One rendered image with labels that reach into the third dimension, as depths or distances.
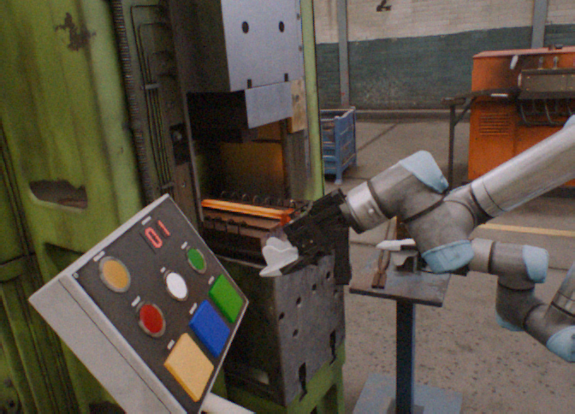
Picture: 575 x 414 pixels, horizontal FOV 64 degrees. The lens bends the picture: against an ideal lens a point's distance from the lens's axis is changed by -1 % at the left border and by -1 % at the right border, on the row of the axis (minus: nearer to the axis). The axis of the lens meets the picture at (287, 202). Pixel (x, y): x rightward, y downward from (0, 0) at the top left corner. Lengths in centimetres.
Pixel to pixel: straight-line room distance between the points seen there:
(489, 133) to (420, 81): 432
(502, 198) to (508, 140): 384
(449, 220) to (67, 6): 82
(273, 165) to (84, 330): 103
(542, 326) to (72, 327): 84
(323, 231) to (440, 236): 19
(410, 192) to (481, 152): 398
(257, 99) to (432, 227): 60
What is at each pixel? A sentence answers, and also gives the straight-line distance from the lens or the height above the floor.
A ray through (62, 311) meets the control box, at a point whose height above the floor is 114.
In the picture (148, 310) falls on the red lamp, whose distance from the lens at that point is 73.
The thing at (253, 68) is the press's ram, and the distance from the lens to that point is 117.
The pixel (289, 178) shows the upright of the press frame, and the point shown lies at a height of 103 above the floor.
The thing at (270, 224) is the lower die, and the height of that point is 99.
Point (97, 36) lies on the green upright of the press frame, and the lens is 105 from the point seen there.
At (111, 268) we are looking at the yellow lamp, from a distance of 72.
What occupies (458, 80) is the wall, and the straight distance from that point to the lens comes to 874.
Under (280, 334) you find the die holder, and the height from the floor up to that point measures 72.
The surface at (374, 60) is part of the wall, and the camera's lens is 904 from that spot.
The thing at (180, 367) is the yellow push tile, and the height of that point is 102.
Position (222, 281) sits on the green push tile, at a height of 103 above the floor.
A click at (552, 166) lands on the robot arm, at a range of 82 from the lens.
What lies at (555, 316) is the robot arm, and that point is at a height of 92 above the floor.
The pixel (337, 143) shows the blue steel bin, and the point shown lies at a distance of 496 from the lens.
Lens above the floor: 146
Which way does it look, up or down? 19 degrees down
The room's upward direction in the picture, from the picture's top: 5 degrees counter-clockwise
